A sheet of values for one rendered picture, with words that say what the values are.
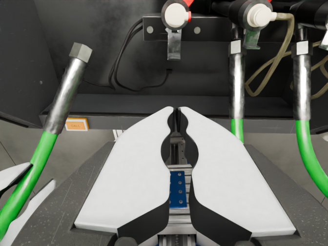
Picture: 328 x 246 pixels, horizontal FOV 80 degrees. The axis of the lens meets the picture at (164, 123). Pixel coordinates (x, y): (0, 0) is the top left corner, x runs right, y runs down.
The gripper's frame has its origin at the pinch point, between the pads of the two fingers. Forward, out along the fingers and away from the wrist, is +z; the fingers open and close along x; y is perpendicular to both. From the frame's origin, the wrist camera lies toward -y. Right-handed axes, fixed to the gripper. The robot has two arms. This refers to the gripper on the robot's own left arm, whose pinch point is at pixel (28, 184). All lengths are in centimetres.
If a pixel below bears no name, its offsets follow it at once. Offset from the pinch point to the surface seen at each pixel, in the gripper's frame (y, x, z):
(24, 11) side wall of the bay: 21.1, -28.6, 20.2
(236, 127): -1.2, 13.8, 17.4
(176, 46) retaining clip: -3.3, 2.5, 19.2
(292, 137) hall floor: 105, 112, 109
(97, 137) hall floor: 156, -15, 19
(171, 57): -3.0, 2.8, 17.8
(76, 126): 27.9, -6.4, 8.4
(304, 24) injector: -6.5, 12.4, 30.5
